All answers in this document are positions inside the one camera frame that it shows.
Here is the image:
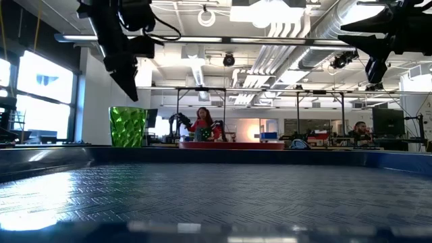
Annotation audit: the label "overhead frame light bar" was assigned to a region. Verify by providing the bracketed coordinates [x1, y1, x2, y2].
[53, 32, 350, 47]

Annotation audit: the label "large bright window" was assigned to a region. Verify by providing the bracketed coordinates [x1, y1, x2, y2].
[0, 50, 78, 142]

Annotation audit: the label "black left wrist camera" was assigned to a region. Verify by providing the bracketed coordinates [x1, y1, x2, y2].
[118, 0, 157, 59]

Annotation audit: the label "large black monitor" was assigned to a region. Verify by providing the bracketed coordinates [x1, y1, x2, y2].
[372, 107, 406, 136]

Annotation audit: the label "black ceiling-hung device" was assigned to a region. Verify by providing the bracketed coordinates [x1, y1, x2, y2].
[329, 49, 360, 70]

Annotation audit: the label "green faceted plastic cup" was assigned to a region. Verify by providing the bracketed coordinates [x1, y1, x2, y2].
[108, 106, 147, 148]

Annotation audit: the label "red round plate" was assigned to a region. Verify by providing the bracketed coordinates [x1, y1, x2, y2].
[178, 141, 286, 151]

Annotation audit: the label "silver spiral ventilation duct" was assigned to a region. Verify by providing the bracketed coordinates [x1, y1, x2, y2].
[298, 0, 384, 70]

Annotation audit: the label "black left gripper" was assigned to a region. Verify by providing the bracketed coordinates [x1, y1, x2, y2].
[76, 0, 140, 103]

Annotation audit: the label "person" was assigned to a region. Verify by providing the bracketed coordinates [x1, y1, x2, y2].
[188, 107, 223, 142]
[348, 121, 373, 142]

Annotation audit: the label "yellow hanging cable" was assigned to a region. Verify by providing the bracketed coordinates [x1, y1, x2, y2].
[32, 0, 43, 51]
[0, 0, 8, 51]

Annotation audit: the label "white coiled cable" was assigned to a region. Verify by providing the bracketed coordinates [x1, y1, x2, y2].
[197, 8, 217, 28]

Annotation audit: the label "black overhead camera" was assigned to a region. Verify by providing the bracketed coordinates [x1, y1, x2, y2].
[222, 53, 236, 68]

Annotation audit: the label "dark equipment by window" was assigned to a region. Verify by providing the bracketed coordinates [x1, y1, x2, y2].
[0, 96, 18, 144]

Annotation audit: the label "blue plastic tray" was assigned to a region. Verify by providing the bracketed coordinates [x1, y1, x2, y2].
[0, 144, 432, 243]

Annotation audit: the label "small black monitor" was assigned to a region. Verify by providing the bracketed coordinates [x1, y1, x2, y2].
[145, 108, 159, 129]

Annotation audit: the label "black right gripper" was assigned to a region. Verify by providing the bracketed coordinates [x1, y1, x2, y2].
[337, 0, 432, 62]

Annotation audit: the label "black background rig frame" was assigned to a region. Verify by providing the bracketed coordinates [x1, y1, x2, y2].
[175, 86, 227, 142]
[296, 89, 346, 138]

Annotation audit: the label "white ceiling conduits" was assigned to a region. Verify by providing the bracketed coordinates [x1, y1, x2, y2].
[232, 20, 311, 105]

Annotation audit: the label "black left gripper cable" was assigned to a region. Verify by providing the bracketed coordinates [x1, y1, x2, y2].
[143, 15, 182, 42]

